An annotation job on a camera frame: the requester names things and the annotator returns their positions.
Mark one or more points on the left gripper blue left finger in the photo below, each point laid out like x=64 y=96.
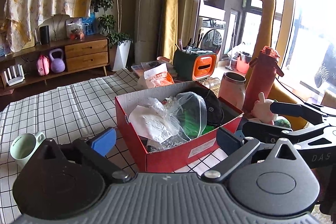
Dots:
x=92 y=152

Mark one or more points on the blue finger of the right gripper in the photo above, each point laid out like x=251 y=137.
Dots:
x=265 y=133

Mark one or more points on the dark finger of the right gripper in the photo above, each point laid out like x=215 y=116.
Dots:
x=308 y=112

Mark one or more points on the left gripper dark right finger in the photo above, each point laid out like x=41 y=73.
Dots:
x=239 y=152

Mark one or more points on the green sponge block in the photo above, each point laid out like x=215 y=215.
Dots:
x=192 y=130

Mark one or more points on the clear bag with black item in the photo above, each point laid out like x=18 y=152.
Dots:
x=199 y=105

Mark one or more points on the white paper napkin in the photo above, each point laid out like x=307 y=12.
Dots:
x=151 y=120

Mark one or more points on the bubble wrap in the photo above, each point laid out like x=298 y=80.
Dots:
x=181 y=138

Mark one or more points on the pink bunny plush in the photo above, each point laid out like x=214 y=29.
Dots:
x=261 y=110

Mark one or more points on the red cardboard box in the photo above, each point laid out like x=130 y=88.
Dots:
x=177 y=157

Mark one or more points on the checkered tablecloth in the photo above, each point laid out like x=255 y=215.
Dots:
x=65 y=113

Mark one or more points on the red water bottle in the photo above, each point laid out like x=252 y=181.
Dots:
x=265 y=68

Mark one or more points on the mint green mug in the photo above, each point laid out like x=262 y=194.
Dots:
x=24 y=146

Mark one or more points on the purple kettlebell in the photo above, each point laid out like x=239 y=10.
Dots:
x=57 y=64

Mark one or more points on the wooden tv cabinet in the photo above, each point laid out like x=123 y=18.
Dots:
x=76 y=55

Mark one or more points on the orange white snack bag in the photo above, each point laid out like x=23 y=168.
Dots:
x=155 y=77

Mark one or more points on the green orange organizer box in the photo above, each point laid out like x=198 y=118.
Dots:
x=193 y=65

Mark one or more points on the washing machine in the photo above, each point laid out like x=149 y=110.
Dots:
x=212 y=34

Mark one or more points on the white router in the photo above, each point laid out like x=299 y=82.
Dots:
x=14 y=76

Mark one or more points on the yellow giraffe toy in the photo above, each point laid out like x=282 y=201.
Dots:
x=264 y=38

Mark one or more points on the standing air conditioner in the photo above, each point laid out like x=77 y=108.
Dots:
x=146 y=33

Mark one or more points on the bag of fruit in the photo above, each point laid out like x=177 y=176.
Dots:
x=75 y=29

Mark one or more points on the black cylinder speaker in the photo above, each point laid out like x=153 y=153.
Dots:
x=44 y=33

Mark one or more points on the yellow curtain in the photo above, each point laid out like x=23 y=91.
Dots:
x=169 y=28

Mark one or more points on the potted green tree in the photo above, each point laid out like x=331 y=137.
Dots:
x=109 y=23

